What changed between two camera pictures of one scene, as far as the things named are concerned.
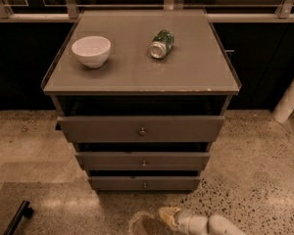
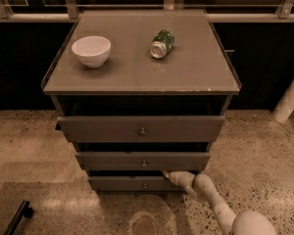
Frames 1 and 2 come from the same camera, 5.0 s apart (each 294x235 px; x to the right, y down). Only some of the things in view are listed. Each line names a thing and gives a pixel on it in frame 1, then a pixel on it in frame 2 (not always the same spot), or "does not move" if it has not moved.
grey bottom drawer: (145, 183) does not move
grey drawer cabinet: (142, 93) does not move
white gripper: (185, 219) → (180, 178)
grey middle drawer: (142, 160) does not move
